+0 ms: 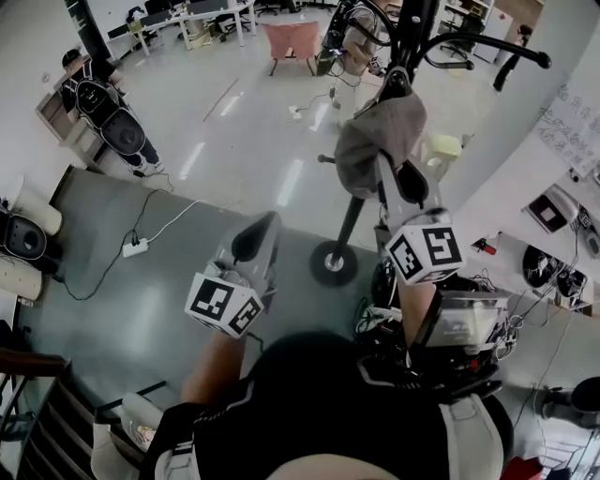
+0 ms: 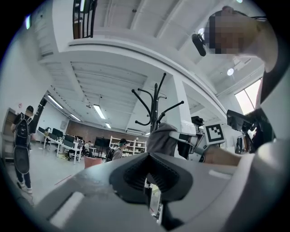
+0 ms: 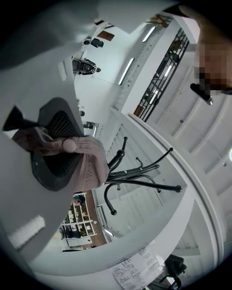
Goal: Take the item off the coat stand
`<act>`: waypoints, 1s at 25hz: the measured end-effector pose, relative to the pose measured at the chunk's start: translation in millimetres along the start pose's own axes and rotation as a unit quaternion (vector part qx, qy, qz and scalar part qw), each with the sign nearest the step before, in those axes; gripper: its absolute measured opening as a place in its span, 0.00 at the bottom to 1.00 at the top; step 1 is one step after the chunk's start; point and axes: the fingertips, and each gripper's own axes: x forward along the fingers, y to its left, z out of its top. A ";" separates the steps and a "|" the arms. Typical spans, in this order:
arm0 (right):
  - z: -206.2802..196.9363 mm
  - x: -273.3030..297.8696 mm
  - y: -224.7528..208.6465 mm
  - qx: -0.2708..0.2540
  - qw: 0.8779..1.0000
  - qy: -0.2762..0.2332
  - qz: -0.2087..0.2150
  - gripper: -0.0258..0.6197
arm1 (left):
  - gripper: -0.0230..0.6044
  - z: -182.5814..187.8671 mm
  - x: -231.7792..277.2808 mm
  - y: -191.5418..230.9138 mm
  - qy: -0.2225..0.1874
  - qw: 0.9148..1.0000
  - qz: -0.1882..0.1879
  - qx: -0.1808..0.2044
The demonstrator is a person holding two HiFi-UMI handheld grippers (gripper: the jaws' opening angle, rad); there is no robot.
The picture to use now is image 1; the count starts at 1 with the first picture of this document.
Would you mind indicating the small drink bottle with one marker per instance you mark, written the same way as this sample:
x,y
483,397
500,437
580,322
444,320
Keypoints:
x,y
146,433

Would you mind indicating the handwritten paper sign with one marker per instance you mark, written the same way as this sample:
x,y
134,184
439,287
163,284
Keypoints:
x,y
567,126

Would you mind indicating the black pillar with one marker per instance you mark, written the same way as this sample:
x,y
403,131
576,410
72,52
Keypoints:
x,y
91,28

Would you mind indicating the beige plastic stool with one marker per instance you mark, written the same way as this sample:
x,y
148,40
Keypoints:
x,y
445,145

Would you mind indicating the white power strip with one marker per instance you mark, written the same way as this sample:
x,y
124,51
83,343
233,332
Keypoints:
x,y
137,248

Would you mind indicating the red chair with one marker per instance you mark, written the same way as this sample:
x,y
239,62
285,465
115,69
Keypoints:
x,y
522,469

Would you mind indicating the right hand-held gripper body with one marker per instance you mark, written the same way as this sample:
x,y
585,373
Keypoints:
x,y
422,253

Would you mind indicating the wooden cabinet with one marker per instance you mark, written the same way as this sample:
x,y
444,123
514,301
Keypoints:
x,y
51,117

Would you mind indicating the cream cushion roll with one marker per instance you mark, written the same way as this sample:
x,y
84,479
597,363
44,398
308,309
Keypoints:
x,y
19,279
37,213

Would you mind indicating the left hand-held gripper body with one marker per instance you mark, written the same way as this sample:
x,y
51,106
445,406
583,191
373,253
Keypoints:
x,y
253,272

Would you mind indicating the pink armchair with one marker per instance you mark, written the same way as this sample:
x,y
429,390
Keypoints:
x,y
293,40

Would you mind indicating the black coat rack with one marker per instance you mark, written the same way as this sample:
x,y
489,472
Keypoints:
x,y
349,220

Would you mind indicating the white office desk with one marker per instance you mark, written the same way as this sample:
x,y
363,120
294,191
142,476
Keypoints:
x,y
201,19

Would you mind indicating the dark wooden shelf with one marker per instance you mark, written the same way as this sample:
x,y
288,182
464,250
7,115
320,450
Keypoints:
x,y
42,422

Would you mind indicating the person's black-clothed torso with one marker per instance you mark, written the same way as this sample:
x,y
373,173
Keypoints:
x,y
319,412

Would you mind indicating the gray chair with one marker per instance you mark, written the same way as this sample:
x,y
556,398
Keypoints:
x,y
112,450

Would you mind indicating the grey cap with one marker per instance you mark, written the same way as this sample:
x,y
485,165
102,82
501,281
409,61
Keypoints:
x,y
370,140

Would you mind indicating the person's left forearm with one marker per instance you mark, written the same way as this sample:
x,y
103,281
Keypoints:
x,y
211,365

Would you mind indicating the white equipment shelf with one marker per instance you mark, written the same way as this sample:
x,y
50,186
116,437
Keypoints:
x,y
511,244

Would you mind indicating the person's right forearm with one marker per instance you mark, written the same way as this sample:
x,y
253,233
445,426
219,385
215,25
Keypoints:
x,y
415,309

